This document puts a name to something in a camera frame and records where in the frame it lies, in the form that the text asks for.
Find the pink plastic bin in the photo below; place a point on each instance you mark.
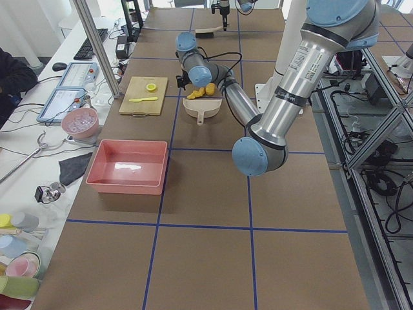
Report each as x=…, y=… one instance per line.
x=129, y=167

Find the blue teach pendant tablet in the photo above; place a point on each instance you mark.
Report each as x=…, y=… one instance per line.
x=78, y=74

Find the tan toy ginger root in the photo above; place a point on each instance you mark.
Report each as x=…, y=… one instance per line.
x=197, y=93

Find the beige hand brush black bristles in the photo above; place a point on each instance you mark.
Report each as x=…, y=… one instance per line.
x=205, y=33

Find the aluminium frame post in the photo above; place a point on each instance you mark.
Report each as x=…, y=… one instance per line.
x=90, y=29

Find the yellow plastic toy knife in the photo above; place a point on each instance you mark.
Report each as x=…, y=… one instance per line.
x=138, y=100

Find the brown toy potato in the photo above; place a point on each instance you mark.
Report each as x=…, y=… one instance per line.
x=210, y=89

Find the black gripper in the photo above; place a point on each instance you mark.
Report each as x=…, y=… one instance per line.
x=184, y=82
x=223, y=11

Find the black computer mouse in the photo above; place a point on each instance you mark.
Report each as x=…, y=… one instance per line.
x=59, y=66

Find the yellow toy lemon slice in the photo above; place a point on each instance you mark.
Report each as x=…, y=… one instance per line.
x=151, y=87

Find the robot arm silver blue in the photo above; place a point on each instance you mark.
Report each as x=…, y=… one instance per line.
x=244, y=6
x=326, y=28

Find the beige plastic dustpan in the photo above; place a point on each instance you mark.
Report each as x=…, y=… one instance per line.
x=202, y=108

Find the dark grey cloth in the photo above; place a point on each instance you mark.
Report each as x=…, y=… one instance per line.
x=73, y=168

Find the black computer keyboard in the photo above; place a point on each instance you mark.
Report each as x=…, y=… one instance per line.
x=86, y=50

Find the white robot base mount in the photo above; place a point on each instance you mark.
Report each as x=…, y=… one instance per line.
x=292, y=55

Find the pink bowl with ice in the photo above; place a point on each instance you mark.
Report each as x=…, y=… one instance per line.
x=81, y=123

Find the bamboo cutting board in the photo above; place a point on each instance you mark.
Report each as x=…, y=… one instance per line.
x=137, y=89

